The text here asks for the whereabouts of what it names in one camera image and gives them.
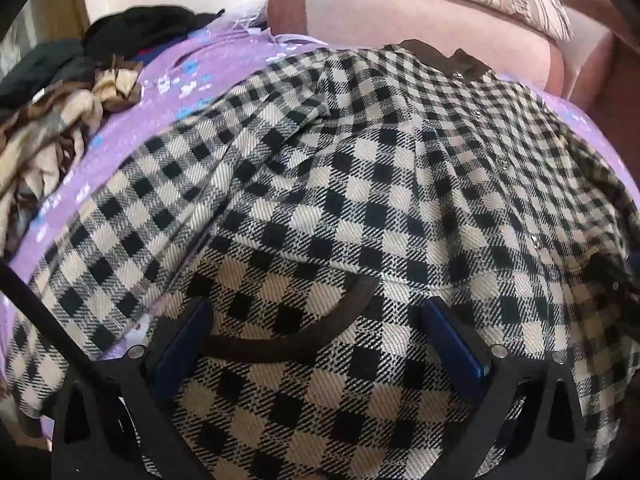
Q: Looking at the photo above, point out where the clear plastic bag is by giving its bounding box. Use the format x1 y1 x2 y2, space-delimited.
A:
220 2 273 38

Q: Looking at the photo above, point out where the black clothing pile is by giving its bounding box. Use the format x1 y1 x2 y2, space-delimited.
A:
82 5 226 61

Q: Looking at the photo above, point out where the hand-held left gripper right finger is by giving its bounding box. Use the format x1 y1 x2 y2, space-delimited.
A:
420 296 590 480

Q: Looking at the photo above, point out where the dark grey garment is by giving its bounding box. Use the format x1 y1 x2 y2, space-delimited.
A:
0 40 96 111

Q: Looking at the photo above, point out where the beige and brown patterned cloth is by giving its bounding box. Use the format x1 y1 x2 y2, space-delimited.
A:
0 55 143 251

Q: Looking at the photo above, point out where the black and beige checked coat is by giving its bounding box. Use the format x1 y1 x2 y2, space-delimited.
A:
0 40 640 480

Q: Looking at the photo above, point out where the brown sofa armrest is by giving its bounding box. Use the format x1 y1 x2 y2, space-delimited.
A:
560 0 640 126

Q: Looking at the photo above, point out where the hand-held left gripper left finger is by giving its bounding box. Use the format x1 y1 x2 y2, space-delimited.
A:
52 296 221 480

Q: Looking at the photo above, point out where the wooden cabinet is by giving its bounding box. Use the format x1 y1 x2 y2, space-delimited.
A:
30 0 92 51

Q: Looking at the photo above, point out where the purple floral blanket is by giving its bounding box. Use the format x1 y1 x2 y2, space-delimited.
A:
0 27 640 461

